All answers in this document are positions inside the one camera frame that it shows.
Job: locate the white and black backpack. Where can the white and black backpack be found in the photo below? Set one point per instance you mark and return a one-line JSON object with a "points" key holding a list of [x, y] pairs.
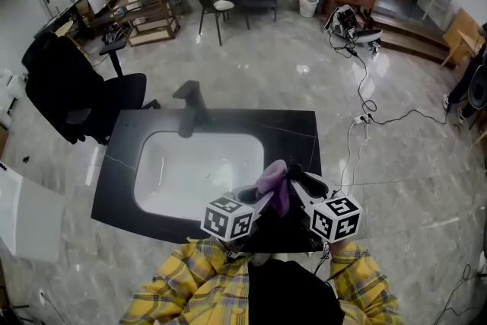
{"points": [[342, 21]]}

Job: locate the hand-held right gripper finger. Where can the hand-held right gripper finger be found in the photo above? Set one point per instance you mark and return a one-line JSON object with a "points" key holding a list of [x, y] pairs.
{"points": [[303, 198], [319, 188]]}

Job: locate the small black floor object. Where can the small black floor object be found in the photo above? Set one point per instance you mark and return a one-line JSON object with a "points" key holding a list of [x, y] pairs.
{"points": [[26, 159]]}

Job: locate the round wooden table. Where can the round wooden table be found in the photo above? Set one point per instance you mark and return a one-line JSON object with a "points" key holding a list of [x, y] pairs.
{"points": [[64, 26]]}

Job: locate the white wastebasket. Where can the white wastebasket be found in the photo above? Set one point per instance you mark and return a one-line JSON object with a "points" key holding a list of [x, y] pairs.
{"points": [[308, 5]]}

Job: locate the brown cardboard box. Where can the brown cardboard box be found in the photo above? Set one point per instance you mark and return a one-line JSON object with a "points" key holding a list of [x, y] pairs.
{"points": [[3, 141]]}

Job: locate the black desk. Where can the black desk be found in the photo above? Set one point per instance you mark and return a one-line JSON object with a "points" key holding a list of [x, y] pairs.
{"points": [[72, 7]]}

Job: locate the white floor socket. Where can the white floor socket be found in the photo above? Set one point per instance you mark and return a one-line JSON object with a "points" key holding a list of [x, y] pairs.
{"points": [[42, 297]]}

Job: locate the white sink basin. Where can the white sink basin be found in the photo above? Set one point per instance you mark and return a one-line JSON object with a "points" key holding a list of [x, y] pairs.
{"points": [[182, 171]]}

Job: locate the person's left forearm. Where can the person's left forearm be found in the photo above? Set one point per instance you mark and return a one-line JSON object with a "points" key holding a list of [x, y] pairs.
{"points": [[190, 278]]}

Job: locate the black sink faucet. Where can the black sink faucet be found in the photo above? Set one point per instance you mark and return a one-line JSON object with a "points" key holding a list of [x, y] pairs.
{"points": [[194, 106]]}

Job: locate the light wooden desk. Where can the light wooden desk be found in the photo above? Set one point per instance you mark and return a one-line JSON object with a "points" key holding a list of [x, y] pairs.
{"points": [[460, 26]]}

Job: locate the black washbasin faucet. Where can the black washbasin faucet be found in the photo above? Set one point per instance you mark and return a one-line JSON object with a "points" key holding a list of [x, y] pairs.
{"points": [[3, 166]]}

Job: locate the wooden platform steps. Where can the wooden platform steps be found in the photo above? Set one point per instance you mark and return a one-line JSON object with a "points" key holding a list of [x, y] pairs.
{"points": [[414, 38]]}

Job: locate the person's torso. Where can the person's torso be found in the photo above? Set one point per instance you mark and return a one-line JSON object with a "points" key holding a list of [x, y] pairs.
{"points": [[289, 293]]}

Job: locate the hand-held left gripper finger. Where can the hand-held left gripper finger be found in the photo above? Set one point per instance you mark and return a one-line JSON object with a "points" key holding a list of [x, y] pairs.
{"points": [[263, 207], [249, 195]]}

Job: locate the person's right forearm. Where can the person's right forearm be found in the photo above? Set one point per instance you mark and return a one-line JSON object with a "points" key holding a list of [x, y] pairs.
{"points": [[361, 285]]}

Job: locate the white power strip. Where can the white power strip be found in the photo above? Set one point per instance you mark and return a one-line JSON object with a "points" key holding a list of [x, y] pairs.
{"points": [[361, 119]]}

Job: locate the purple cloth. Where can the purple cloth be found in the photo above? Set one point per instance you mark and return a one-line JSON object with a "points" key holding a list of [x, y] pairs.
{"points": [[274, 179]]}

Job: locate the dark wooden sink cabinet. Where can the dark wooden sink cabinet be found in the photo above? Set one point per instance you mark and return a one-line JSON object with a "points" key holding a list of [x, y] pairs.
{"points": [[114, 179]]}

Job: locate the white toilet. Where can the white toilet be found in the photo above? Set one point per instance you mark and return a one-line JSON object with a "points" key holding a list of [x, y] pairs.
{"points": [[9, 83]]}

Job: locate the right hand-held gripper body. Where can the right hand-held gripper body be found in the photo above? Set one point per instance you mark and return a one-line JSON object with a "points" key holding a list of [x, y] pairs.
{"points": [[335, 218]]}

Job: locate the wooden shelf rack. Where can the wooden shelf rack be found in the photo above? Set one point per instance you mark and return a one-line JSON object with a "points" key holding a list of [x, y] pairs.
{"points": [[150, 35]]}

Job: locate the black office chair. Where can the black office chair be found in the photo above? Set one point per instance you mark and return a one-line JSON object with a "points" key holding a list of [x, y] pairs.
{"points": [[61, 87]]}

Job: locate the white freestanding washbasin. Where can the white freestanding washbasin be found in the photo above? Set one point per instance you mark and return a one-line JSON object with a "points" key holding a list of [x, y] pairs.
{"points": [[34, 217]]}

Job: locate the black equipment bag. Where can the black equipment bag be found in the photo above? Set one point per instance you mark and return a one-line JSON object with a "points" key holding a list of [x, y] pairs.
{"points": [[114, 35]]}

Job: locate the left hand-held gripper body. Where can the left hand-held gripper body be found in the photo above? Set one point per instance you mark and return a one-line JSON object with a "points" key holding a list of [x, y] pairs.
{"points": [[224, 218]]}

